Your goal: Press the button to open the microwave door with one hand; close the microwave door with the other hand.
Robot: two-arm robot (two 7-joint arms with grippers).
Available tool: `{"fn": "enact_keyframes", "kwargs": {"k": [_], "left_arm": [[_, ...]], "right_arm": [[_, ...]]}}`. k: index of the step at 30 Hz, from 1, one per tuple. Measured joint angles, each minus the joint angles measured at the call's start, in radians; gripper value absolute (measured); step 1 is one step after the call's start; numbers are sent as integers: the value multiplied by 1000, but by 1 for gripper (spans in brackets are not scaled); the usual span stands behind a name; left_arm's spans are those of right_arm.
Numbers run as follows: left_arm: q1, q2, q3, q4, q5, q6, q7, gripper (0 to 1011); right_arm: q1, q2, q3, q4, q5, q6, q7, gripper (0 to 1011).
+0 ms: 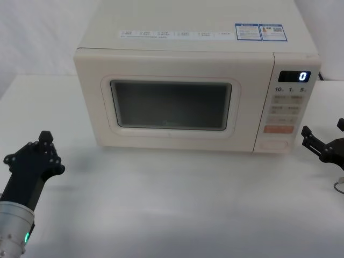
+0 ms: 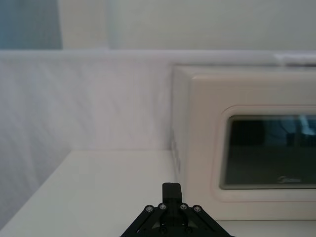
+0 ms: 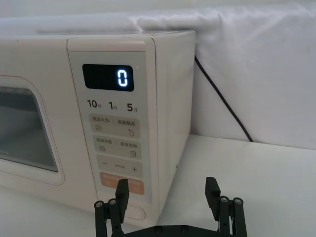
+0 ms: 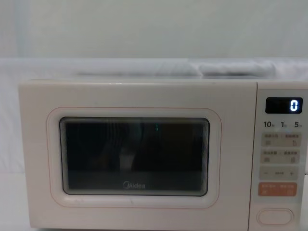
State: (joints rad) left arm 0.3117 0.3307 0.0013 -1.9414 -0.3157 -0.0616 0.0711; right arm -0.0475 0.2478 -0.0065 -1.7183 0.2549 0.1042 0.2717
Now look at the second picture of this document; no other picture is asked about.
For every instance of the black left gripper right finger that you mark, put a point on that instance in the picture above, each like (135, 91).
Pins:
(177, 193)

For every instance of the white curtain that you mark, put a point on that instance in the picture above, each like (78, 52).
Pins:
(86, 98)

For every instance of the cream microwave oven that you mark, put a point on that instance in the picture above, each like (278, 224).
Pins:
(205, 148)

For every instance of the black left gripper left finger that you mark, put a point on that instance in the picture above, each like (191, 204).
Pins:
(167, 192)

